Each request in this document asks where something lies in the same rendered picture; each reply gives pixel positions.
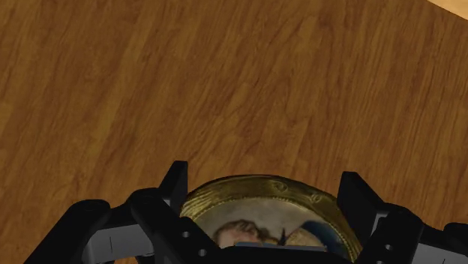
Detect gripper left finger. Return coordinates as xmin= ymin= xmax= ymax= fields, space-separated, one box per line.
xmin=23 ymin=160 xmax=221 ymax=264

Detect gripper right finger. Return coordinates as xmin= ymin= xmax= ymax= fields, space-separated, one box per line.
xmin=336 ymin=170 xmax=468 ymax=264

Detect gold rimmed painted plate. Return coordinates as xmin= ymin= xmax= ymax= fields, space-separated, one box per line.
xmin=179 ymin=174 xmax=363 ymax=263

